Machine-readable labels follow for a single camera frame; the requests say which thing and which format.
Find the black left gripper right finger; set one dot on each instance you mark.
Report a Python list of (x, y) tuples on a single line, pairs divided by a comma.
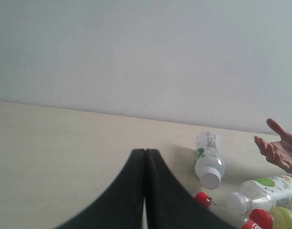
[(168, 203)]

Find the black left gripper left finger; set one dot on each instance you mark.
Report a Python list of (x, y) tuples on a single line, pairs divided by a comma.
[(120, 206)]

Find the white cap green label bottle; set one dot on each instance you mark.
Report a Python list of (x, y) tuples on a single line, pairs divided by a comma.
[(209, 165)]

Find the clear bottle red cap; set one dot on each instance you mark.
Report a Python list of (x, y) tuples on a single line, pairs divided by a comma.
[(232, 217)]

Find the clear bottle white cartoon label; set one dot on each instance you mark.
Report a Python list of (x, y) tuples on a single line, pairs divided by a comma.
[(263, 193)]

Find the yellow label bottle red cap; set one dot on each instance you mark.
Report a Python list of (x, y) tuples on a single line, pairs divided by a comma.
[(277, 218)]

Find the person's open hand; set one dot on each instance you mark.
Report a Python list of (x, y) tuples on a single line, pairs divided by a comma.
[(278, 153)]

